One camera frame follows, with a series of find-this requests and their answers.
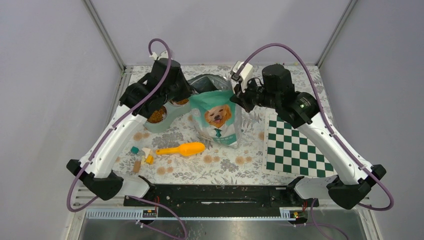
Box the green white chessboard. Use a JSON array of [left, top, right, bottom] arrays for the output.
[[262, 110, 337, 178]]

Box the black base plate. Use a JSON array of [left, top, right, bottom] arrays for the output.
[[123, 183, 319, 208]]

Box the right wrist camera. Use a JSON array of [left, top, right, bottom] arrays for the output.
[[230, 61, 253, 94]]

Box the teal toy block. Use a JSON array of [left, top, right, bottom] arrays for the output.
[[130, 146, 140, 155]]

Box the brown wooden block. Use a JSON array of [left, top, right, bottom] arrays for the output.
[[132, 161, 142, 173]]

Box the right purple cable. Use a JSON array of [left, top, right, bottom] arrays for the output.
[[235, 43, 395, 240]]

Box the orange plastic scoop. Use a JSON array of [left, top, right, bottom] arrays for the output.
[[155, 142, 206, 157]]

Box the yellow toy block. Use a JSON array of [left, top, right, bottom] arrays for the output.
[[145, 155, 154, 165]]

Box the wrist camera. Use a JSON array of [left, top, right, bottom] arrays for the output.
[[230, 61, 253, 94], [149, 50, 174, 61]]

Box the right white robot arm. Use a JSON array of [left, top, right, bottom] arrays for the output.
[[230, 61, 387, 210]]

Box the green double pet bowl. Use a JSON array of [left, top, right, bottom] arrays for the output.
[[143, 98, 191, 134]]

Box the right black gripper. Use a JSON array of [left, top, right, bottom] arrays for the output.
[[231, 73, 281, 112]]

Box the floral tablecloth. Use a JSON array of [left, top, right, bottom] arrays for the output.
[[109, 64, 355, 187]]

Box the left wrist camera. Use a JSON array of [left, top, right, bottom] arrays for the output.
[[149, 50, 174, 61]]

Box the green dog food bag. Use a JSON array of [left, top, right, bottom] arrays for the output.
[[187, 74, 242, 148]]

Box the white toy block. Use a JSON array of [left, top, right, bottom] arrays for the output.
[[141, 147, 151, 159]]

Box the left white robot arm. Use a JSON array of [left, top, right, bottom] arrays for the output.
[[66, 58, 192, 206]]

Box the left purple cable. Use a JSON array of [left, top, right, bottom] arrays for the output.
[[66, 38, 189, 240]]

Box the purple cable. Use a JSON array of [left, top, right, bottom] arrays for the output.
[[235, 43, 395, 240], [66, 38, 189, 240]]

